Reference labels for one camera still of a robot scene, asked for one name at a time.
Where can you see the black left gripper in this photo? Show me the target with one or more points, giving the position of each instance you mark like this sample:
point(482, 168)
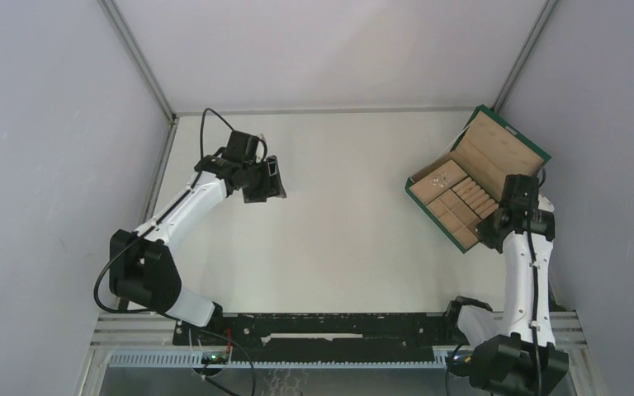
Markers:
point(272, 187)

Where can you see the green jewelry tray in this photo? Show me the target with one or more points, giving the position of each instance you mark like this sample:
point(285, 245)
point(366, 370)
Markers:
point(454, 201)

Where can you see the green jewelry box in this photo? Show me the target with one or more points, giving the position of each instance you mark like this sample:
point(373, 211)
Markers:
point(489, 148)

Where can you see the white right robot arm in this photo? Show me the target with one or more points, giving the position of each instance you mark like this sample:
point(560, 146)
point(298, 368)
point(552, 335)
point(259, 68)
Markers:
point(518, 355)

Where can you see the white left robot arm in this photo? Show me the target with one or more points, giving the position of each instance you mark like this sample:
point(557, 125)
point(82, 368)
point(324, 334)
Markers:
point(141, 267)

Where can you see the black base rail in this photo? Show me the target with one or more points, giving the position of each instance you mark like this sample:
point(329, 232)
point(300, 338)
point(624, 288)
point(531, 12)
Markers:
point(329, 338)

